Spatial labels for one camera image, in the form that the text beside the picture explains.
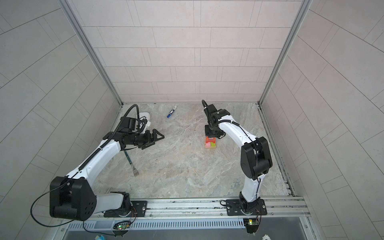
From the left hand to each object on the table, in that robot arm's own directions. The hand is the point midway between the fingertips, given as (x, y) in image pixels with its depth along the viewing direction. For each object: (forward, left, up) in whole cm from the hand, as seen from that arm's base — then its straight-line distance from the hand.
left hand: (162, 137), depth 79 cm
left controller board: (-38, +14, -12) cm, 43 cm away
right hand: (+6, -26, -7) cm, 28 cm away
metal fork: (-14, +15, -13) cm, 25 cm away
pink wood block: (+3, -25, -13) cm, 29 cm away
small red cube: (+5, -27, -12) cm, 30 cm away
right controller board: (-37, -44, -15) cm, 60 cm away
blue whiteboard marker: (+30, +1, -14) cm, 33 cm away
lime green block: (+3, -28, -13) cm, 31 cm away
